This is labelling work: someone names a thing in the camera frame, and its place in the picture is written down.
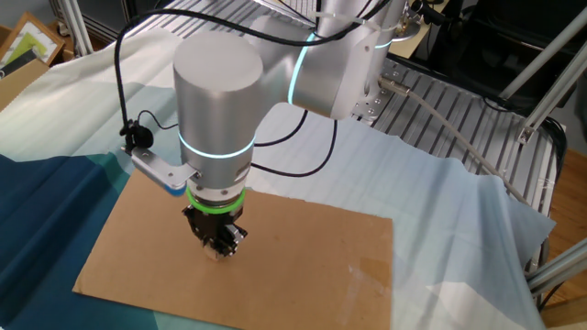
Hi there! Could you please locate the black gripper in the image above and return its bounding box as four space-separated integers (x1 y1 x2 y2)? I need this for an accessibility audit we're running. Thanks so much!
183 205 249 258

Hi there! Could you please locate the small wooden block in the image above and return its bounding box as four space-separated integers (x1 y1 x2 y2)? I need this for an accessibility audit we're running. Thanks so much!
203 245 230 263

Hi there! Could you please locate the brown cardboard sheet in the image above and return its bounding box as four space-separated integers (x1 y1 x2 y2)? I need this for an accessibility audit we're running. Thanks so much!
72 167 394 330

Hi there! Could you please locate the blue teal white tablecloth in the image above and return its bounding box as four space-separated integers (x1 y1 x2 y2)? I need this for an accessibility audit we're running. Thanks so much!
0 27 559 330

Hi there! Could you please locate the dark grey cabinet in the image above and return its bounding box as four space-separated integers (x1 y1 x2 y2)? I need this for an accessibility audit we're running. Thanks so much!
89 0 180 45

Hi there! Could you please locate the open cardboard box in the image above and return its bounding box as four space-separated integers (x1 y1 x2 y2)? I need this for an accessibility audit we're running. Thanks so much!
0 58 50 114

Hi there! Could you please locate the tan wooden board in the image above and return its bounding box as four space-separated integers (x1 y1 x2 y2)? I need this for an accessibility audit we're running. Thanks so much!
389 0 453 61

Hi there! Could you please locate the black bulky equipment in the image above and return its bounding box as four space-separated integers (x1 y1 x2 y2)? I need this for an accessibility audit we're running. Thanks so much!
412 0 587 109

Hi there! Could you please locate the green flange ring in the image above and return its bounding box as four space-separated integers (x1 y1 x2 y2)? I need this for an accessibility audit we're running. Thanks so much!
185 185 247 215

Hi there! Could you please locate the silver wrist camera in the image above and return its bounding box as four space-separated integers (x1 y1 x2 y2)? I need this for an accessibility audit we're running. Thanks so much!
121 145 203 197

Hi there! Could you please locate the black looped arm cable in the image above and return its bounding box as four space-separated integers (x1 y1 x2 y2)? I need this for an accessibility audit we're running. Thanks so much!
249 119 339 179
252 108 309 149

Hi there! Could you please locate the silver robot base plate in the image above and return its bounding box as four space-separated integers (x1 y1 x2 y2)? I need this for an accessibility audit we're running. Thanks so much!
352 59 401 126

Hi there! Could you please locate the beige base cable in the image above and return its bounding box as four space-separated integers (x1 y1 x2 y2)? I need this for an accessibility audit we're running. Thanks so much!
377 76 532 206

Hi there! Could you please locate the aluminium frame post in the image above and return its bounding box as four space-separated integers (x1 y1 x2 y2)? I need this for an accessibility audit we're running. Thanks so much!
49 0 96 57
516 52 587 146
498 6 587 101
526 238 587 298

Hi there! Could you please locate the wooden picture frame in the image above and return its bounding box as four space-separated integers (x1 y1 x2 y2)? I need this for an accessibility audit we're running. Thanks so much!
0 11 67 80

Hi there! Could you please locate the black cable bundle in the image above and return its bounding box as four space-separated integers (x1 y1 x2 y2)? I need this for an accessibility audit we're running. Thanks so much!
543 116 570 193

